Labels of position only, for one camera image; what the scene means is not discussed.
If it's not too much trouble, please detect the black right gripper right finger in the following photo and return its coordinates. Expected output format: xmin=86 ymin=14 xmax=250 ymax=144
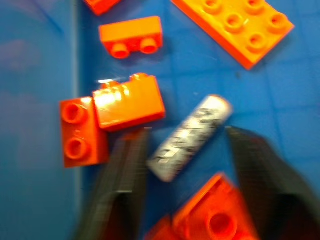
xmin=224 ymin=126 xmax=320 ymax=240

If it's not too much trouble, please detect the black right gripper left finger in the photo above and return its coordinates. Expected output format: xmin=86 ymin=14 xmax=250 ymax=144
xmin=74 ymin=127 xmax=151 ymax=240

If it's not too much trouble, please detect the blue plastic bin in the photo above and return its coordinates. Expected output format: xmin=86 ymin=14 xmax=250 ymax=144
xmin=0 ymin=0 xmax=320 ymax=240

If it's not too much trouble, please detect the red-orange two-stud brick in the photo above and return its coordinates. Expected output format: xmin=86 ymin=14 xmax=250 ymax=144
xmin=59 ymin=96 xmax=110 ymax=169

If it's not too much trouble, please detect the orange two-stud brick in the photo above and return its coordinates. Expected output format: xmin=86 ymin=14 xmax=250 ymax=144
xmin=98 ymin=16 xmax=164 ymax=60
xmin=92 ymin=72 xmax=166 ymax=132

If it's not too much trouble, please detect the white cylindrical battery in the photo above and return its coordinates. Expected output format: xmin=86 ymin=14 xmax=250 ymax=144
xmin=146 ymin=94 xmax=233 ymax=183

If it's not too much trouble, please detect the large orange studded plate brick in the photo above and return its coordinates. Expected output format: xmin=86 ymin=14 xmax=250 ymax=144
xmin=171 ymin=0 xmax=295 ymax=71

